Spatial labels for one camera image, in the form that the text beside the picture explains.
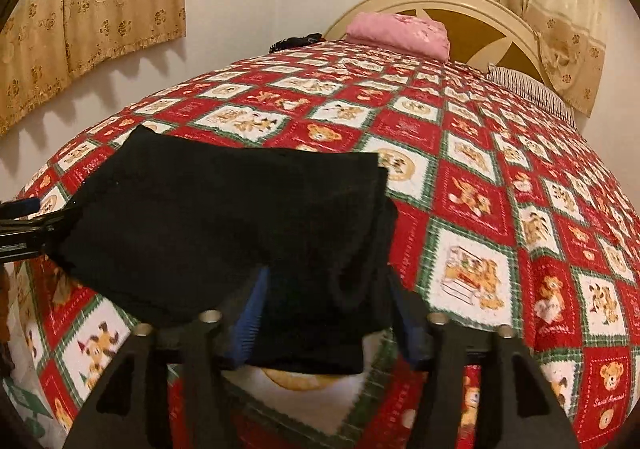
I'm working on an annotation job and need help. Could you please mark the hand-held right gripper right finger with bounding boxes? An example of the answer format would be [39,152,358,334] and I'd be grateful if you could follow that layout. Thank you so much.
[386,273,581,449]

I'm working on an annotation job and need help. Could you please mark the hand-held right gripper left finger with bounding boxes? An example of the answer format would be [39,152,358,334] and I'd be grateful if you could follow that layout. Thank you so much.
[62,268,273,449]

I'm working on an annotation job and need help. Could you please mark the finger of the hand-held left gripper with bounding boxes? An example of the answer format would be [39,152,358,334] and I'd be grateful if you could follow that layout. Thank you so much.
[0,209,83,262]
[0,198,42,220]

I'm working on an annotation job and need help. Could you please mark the black pants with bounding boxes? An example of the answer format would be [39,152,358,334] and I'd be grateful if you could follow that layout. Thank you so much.
[47,124,401,377]

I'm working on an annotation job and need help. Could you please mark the red printed bear bedspread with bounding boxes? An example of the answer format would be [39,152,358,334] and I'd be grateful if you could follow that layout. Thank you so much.
[0,39,640,449]

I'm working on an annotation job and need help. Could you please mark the striped pillow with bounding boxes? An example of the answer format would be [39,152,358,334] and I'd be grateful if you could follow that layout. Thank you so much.
[486,65,578,130]

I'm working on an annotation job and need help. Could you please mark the dark cloth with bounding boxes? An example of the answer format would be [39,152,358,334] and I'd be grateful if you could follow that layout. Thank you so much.
[267,32,323,54]

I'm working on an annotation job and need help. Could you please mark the pink folded cloth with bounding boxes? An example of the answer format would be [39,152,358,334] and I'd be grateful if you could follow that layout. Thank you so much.
[345,12,451,62]

